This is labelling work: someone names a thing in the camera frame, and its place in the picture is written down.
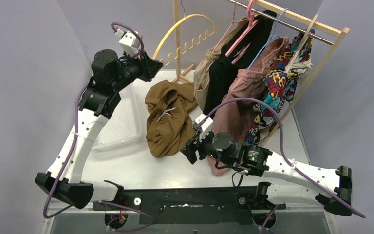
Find wooden clothes rack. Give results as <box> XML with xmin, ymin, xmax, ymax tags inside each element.
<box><xmin>173</xmin><ymin>0</ymin><xmax>350</xmax><ymax>146</ymax></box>

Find thick pink plastic hanger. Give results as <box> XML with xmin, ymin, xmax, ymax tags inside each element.
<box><xmin>225</xmin><ymin>0</ymin><xmax>259</xmax><ymax>64</ymax></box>

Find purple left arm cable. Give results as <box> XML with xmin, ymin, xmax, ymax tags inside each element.
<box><xmin>42</xmin><ymin>21</ymin><xmax>155</xmax><ymax>233</ymax></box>

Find pink shorts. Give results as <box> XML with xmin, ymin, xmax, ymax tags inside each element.
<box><xmin>207</xmin><ymin>36</ymin><xmax>290</xmax><ymax>176</ymax></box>

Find light blue hanger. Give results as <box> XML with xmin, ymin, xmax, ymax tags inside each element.
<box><xmin>247</xmin><ymin>8</ymin><xmax>288</xmax><ymax>70</ymax></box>

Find colourful comic print shorts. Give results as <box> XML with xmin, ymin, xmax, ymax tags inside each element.
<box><xmin>245</xmin><ymin>33</ymin><xmax>313</xmax><ymax>145</ymax></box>

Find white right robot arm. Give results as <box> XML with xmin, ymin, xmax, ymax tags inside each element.
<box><xmin>181</xmin><ymin>132</ymin><xmax>353</xmax><ymax>216</ymax></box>

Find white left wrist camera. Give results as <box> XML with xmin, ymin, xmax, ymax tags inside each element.
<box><xmin>115</xmin><ymin>27</ymin><xmax>141</xmax><ymax>56</ymax></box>

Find wooden hanger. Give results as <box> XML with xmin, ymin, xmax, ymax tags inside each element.
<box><xmin>285</xmin><ymin>14</ymin><xmax>318</xmax><ymax>73</ymax></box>

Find thin pink wire hanger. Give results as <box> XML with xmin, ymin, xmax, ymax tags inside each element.
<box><xmin>211</xmin><ymin>0</ymin><xmax>248</xmax><ymax>54</ymax></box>

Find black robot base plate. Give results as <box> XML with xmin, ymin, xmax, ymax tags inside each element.
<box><xmin>93</xmin><ymin>186</ymin><xmax>277</xmax><ymax>228</ymax></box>

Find brown shorts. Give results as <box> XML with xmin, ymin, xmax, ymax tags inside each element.
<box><xmin>145</xmin><ymin>80</ymin><xmax>198</xmax><ymax>158</ymax></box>

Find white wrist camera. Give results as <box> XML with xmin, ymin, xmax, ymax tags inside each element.
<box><xmin>192</xmin><ymin>114</ymin><xmax>213</xmax><ymax>140</ymax></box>
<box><xmin>115</xmin><ymin>27</ymin><xmax>141</xmax><ymax>56</ymax></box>

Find white plastic basket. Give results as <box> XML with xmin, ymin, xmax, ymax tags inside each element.
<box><xmin>93</xmin><ymin>84</ymin><xmax>142</xmax><ymax>151</ymax></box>

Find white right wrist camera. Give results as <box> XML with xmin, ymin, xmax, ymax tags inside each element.
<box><xmin>192</xmin><ymin>114</ymin><xmax>213</xmax><ymax>140</ymax></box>

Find black shorts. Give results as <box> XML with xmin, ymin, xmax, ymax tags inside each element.
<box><xmin>202</xmin><ymin>15</ymin><xmax>274</xmax><ymax>114</ymax></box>

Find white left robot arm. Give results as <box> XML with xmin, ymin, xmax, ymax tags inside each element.
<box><xmin>35</xmin><ymin>49</ymin><xmax>164</xmax><ymax>218</ymax></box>

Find beige shorts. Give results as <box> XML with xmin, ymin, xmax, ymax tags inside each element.
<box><xmin>193</xmin><ymin>18</ymin><xmax>248</xmax><ymax>113</ymax></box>

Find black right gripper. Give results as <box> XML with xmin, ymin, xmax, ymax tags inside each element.
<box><xmin>181</xmin><ymin>126</ymin><xmax>236</xmax><ymax>166</ymax></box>

